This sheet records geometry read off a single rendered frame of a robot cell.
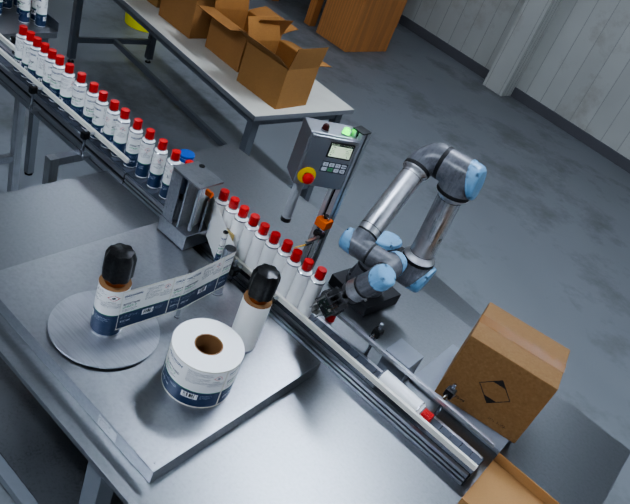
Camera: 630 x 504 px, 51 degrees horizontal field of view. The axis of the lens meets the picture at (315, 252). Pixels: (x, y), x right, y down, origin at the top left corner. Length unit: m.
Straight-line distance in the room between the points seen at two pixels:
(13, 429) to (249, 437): 0.98
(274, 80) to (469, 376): 2.18
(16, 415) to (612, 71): 7.15
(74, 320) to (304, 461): 0.76
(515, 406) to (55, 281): 1.47
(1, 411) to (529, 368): 1.80
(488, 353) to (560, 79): 6.65
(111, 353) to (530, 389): 1.25
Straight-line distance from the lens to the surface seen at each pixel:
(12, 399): 2.68
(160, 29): 4.43
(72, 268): 2.20
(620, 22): 8.35
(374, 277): 1.97
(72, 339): 1.97
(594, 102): 8.42
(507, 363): 2.16
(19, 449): 2.56
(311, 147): 2.06
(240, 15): 4.44
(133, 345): 1.98
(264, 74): 3.86
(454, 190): 2.18
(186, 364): 1.78
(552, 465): 2.40
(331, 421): 2.06
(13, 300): 2.08
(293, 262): 2.19
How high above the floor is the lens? 2.31
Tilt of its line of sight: 34 degrees down
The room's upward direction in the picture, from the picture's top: 23 degrees clockwise
